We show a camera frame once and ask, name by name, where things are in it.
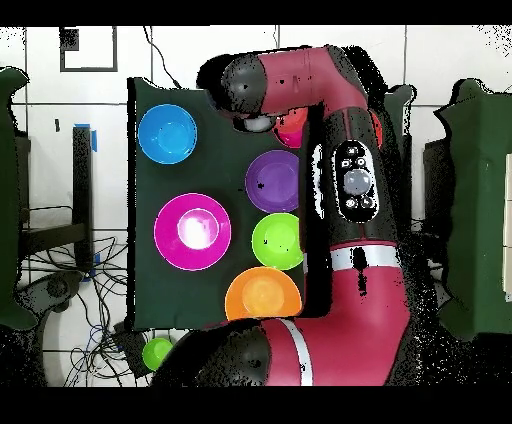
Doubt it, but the large light orange bowl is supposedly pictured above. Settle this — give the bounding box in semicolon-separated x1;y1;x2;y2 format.
223;266;305;323

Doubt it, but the dark green table cloth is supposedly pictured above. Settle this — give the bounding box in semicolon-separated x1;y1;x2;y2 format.
126;75;416;333

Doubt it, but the green covered side table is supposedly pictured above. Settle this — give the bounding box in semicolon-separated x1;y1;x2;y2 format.
0;66;37;331
435;77;512;341

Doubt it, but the large magenta bowl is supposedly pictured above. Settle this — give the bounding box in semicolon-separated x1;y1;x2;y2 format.
152;191;233;273

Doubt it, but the black metal stand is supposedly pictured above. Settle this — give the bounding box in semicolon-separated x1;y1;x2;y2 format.
19;123;99;277

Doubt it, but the large red-orange bowl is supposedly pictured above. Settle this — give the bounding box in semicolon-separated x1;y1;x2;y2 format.
371;110;385;150

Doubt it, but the blue bowl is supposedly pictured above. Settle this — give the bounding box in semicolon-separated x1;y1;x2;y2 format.
137;103;198;165

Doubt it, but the small green round bowl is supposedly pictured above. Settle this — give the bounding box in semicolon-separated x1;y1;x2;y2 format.
141;336;175;373

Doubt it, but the purple bowl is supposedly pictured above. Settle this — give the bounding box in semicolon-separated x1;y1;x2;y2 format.
244;149;302;214

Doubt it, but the small crimson bowl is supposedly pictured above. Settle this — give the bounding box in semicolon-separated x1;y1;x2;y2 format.
275;127;305;151

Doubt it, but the black square floor frame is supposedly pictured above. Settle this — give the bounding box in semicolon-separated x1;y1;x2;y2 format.
59;26;120;73

